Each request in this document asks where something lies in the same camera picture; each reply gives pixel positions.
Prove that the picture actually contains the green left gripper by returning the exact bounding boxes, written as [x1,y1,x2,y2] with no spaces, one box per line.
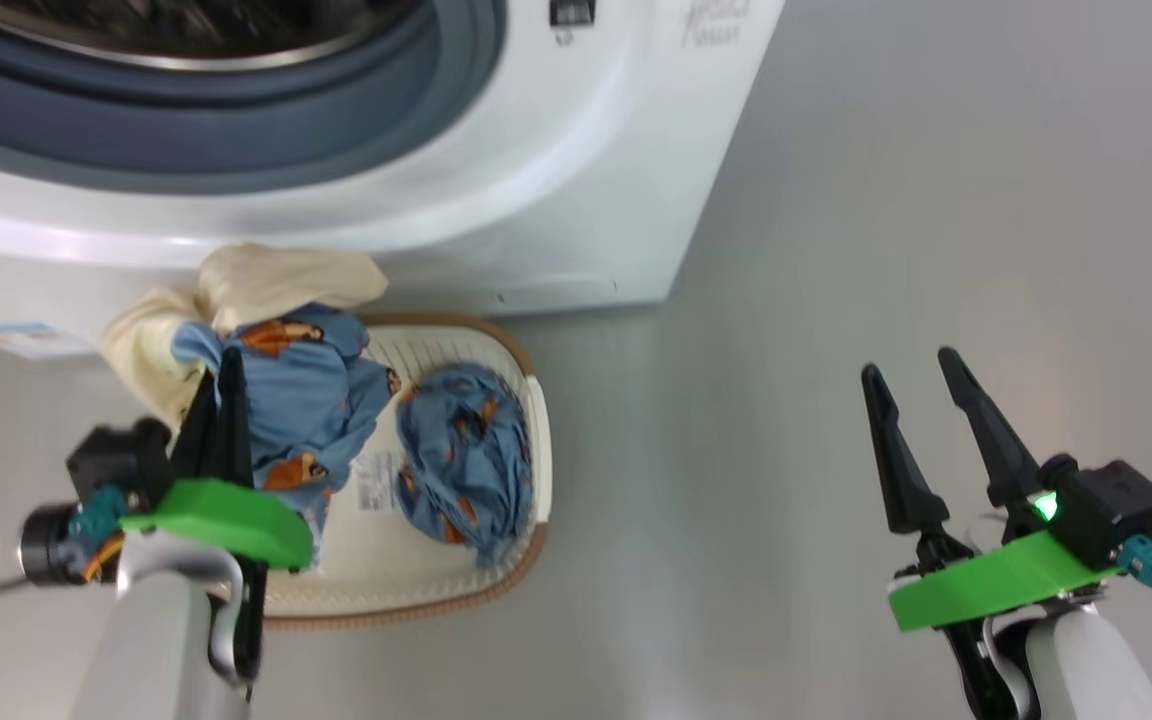
[119,345,315,573]

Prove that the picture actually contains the blue and cream cartoon garment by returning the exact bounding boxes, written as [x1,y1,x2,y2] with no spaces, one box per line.
[96,243,402,571]

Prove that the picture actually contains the cream laundry basket brown rim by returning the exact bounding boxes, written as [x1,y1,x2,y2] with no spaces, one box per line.
[261,313,554,631]

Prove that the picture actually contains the white washing machine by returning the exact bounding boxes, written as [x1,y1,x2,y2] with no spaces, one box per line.
[0,0,787,361]

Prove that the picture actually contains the blue energy label sticker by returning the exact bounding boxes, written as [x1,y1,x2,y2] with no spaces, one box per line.
[0,322,97,361]

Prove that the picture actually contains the blue cartoon print garment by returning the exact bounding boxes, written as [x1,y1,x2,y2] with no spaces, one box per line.
[396,362,535,569]

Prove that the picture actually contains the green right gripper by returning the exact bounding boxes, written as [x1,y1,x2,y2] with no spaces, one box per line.
[861,346,1122,633]

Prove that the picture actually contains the basket product label sticker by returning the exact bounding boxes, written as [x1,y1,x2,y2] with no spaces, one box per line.
[354,450,407,513]

